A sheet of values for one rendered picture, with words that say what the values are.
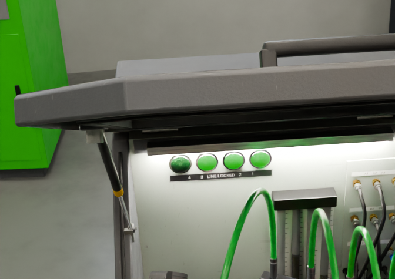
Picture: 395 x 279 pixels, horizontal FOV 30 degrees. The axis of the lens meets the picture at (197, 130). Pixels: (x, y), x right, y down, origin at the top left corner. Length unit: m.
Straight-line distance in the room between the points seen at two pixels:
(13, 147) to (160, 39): 1.68
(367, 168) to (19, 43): 2.51
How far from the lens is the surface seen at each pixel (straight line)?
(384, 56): 1.88
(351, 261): 1.66
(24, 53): 3.92
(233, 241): 1.37
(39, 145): 4.16
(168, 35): 5.41
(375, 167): 1.73
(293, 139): 1.62
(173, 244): 1.79
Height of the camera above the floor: 2.26
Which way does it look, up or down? 29 degrees down
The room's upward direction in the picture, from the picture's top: 3 degrees counter-clockwise
